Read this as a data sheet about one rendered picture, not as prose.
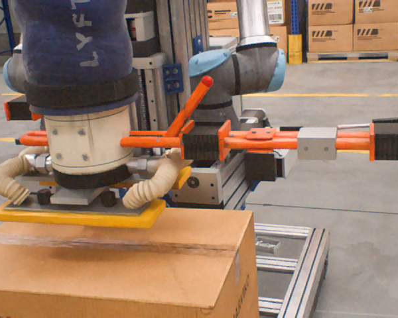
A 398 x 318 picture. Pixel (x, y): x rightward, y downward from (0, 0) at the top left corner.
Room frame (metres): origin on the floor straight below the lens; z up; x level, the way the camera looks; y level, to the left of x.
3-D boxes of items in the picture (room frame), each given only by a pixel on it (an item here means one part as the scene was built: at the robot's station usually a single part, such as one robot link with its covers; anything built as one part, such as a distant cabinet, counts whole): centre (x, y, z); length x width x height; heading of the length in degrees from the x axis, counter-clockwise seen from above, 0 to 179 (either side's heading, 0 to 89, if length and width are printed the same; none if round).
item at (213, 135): (1.10, -0.02, 1.18); 0.10 x 0.08 x 0.06; 163
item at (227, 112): (1.61, -0.05, 1.09); 0.15 x 0.15 x 0.10
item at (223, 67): (1.61, -0.06, 1.20); 0.13 x 0.12 x 0.14; 95
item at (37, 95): (1.18, 0.22, 1.30); 0.23 x 0.23 x 0.04
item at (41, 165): (1.17, 0.22, 1.12); 0.34 x 0.25 x 0.06; 73
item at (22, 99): (1.51, 0.44, 1.18); 0.09 x 0.08 x 0.05; 163
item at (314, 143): (1.04, -0.22, 1.17); 0.07 x 0.07 x 0.04; 73
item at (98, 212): (1.08, 0.25, 1.08); 0.34 x 0.10 x 0.05; 73
